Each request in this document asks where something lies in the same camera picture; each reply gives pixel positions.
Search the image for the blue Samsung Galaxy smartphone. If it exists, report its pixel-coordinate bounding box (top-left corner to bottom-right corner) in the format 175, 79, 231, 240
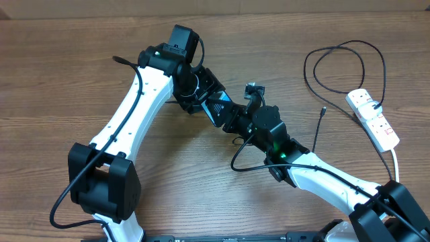
202, 91, 233, 128

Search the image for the black USB charging cable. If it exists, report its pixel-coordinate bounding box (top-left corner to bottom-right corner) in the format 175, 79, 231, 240
303, 40, 394, 181

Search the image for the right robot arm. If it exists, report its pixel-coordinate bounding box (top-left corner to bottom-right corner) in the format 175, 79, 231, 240
218, 103, 429, 241

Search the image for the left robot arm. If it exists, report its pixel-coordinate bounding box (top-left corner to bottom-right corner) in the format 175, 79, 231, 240
64, 25, 230, 241

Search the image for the white charger adapter plug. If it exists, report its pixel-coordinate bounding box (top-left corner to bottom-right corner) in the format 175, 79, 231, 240
357, 101, 382, 122

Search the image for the white power strip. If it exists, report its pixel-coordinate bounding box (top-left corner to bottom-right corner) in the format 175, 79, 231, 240
345, 89, 400, 152

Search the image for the black right camera cable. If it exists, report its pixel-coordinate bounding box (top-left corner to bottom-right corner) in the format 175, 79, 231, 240
230, 92, 430, 242

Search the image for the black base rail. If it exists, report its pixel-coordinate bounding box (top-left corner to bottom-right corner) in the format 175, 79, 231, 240
80, 231, 323, 242

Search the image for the white power strip cord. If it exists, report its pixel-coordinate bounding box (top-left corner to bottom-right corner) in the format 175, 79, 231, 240
389, 148, 400, 183

